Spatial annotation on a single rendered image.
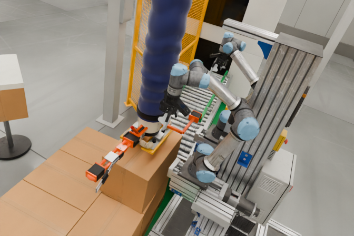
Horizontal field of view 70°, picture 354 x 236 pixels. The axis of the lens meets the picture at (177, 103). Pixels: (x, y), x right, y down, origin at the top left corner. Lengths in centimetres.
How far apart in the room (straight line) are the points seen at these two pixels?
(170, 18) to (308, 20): 945
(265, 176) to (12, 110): 228
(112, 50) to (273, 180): 225
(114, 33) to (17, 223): 202
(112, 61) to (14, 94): 113
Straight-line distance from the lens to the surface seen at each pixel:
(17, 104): 281
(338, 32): 480
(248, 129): 140
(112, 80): 335
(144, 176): 189
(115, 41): 312
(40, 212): 224
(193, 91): 374
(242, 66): 191
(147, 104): 175
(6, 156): 341
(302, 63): 149
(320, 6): 1068
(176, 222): 260
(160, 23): 149
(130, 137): 177
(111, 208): 221
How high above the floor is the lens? 239
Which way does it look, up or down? 33 degrees down
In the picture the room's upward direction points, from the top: 14 degrees clockwise
